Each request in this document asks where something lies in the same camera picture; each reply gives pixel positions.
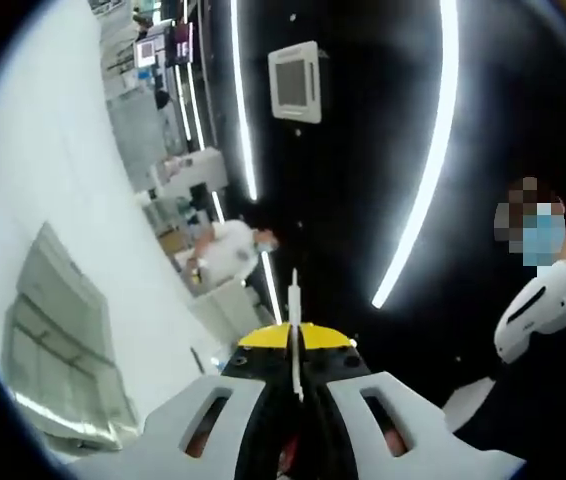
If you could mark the grey partition panel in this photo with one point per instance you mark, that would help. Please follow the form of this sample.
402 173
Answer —
133 140

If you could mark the grey transparent guide fixture box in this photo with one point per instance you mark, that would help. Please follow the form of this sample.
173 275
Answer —
63 325

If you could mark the operator with blue mask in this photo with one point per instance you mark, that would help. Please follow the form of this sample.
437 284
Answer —
538 390

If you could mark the lit desktop monitor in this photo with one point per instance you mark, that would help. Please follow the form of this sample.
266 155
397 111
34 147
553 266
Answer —
145 52

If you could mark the ceiling air conditioner unit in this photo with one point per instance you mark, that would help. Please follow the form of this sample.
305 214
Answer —
295 82

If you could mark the dark red hanging screen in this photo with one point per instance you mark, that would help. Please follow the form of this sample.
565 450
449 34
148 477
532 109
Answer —
179 42

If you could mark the curved ceiling light strip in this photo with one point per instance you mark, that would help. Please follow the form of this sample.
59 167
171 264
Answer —
438 150
244 125

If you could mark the clear plastic divider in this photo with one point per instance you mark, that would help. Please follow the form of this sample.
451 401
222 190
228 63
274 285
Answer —
294 310

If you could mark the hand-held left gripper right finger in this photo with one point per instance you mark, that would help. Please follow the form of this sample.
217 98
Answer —
413 415

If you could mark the white partition panel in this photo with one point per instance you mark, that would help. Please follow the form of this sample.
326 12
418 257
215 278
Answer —
228 315

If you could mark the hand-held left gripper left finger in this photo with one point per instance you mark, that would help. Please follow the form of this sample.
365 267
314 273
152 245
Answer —
203 400

